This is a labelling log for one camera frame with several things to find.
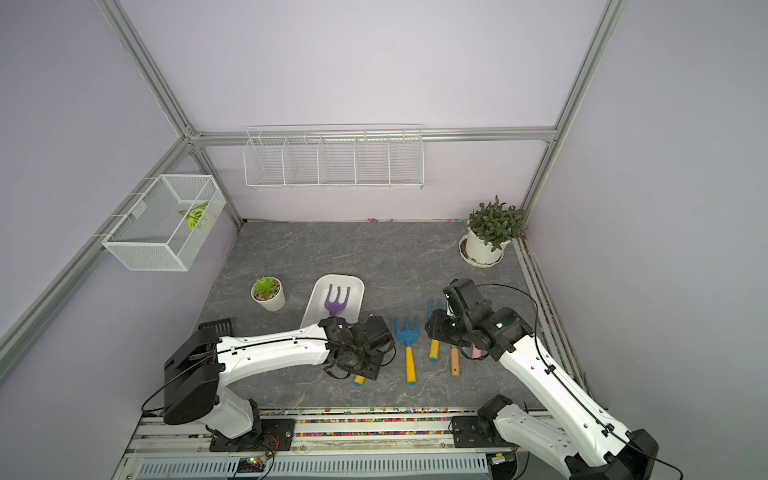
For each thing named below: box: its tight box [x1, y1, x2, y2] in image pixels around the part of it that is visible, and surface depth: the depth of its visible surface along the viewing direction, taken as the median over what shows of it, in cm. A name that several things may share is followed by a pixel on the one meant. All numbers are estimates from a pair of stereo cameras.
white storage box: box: [302, 274, 365, 329], surface depth 99 cm
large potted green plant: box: [459, 195, 527, 268], surface depth 97 cm
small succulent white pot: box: [250, 276, 286, 312], surface depth 93 cm
